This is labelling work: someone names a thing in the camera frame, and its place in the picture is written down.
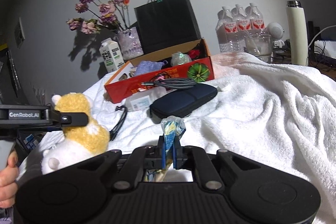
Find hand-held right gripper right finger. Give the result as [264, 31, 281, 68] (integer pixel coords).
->
[173, 139, 260, 191]

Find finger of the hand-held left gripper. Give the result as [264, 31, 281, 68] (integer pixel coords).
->
[50, 108, 89, 132]

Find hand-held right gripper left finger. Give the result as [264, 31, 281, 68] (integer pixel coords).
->
[77, 135, 167, 192]

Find yellow and white plush toy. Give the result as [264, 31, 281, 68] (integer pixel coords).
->
[42, 93, 111, 175]

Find blue and yellow snack packet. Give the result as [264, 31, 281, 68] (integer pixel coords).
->
[147, 116, 186, 183]

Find dark blue zip pouch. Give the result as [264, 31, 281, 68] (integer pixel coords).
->
[150, 83, 218, 119]

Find clear plastic bottle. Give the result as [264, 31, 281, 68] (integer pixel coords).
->
[123, 88, 167, 112]

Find red cardboard box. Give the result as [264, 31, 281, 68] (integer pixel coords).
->
[104, 38, 215, 104]

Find grey braided cable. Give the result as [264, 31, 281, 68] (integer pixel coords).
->
[141, 77, 198, 89]

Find person's left hand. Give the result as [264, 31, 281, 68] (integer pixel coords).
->
[0, 153, 20, 210]

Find white milk carton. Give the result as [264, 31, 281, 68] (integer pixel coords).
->
[99, 38, 125, 74]

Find white fleece blanket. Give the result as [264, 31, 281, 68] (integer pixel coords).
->
[16, 52, 336, 224]

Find purple knitted cloth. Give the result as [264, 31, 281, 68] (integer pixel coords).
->
[135, 60, 167, 76]

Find purple glass vase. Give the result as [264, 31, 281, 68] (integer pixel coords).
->
[117, 27, 144, 61]

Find iridescent wrapped item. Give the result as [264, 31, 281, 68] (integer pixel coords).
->
[171, 52, 194, 66]

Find dried purple flowers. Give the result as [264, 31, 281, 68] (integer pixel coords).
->
[67, 0, 131, 34]

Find black paper bag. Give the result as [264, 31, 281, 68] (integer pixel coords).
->
[134, 0, 202, 54]

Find red label water bottle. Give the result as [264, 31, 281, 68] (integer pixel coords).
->
[232, 4, 252, 38]
[248, 3, 267, 35]
[216, 6, 238, 54]

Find clear glass beaker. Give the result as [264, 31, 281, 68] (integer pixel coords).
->
[244, 32, 273, 63]

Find white round gadget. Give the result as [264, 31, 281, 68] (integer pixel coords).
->
[266, 22, 285, 48]

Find white thermos flask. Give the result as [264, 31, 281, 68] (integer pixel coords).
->
[286, 0, 309, 66]

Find wall socket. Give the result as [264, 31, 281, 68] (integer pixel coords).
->
[14, 18, 26, 49]

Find white charging cable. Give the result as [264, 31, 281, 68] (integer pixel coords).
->
[308, 26, 336, 49]

